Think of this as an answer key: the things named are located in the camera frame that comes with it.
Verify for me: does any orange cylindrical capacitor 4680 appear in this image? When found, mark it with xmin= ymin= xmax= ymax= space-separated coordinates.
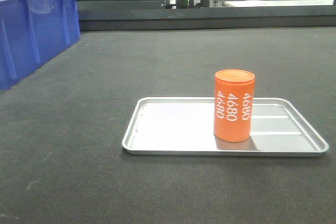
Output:
xmin=213 ymin=69 xmax=255 ymax=143

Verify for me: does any silver metal flat tray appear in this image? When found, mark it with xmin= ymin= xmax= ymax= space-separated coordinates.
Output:
xmin=122 ymin=97 xmax=329 ymax=157

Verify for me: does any blue plastic crate on conveyor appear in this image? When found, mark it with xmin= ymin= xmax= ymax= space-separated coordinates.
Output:
xmin=1 ymin=0 xmax=80 ymax=90

